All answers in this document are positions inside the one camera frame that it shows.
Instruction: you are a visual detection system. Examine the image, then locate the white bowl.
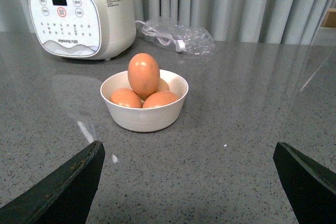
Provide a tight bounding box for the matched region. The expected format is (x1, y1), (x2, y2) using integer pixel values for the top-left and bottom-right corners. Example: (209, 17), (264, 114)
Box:
(100, 70), (188, 132)

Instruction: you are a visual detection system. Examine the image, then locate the cardboard box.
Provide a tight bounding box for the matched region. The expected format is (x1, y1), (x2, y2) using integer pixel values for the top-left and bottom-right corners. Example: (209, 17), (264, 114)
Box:
(321, 8), (336, 28)

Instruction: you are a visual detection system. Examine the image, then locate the white blender machine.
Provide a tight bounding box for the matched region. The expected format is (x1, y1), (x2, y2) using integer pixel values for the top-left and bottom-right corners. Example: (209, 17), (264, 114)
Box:
(28, 0), (136, 60)

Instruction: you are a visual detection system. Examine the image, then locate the brown egg left in bowl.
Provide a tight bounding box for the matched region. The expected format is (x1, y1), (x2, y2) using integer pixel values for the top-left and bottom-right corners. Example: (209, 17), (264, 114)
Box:
(109, 88), (142, 109)

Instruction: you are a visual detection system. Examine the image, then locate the clear plastic bag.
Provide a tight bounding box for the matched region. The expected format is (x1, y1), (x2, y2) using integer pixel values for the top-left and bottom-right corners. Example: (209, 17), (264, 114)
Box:
(137, 17), (216, 56)

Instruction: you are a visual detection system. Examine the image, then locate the brown egg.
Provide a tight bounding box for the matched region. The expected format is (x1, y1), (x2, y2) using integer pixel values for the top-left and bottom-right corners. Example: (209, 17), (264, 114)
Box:
(109, 88), (142, 109)
(142, 90), (179, 109)
(128, 53), (160, 100)

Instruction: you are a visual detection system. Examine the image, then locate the pale egg back in bowl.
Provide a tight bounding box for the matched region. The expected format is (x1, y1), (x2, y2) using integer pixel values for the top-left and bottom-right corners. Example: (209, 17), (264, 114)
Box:
(157, 78), (170, 92)

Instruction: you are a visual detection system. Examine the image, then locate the brown egg top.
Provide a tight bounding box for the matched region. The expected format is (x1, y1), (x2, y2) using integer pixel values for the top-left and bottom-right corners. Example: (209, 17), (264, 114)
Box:
(128, 53), (160, 100)

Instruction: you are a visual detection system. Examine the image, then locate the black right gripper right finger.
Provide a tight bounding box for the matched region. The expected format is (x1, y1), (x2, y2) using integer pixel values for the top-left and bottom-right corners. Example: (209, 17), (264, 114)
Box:
(273, 142), (335, 223)

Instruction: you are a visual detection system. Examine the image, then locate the white power cable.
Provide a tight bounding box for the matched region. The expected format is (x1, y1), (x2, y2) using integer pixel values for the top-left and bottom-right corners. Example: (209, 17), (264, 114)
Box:
(134, 20), (186, 52)

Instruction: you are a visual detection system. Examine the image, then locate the brown egg right in bowl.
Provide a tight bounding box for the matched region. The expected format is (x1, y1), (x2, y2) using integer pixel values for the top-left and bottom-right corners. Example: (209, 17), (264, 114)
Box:
(142, 90), (179, 109)

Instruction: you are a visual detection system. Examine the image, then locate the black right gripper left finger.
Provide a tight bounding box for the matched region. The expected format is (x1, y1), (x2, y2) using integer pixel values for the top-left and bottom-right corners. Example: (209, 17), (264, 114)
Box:
(1, 141), (105, 223)

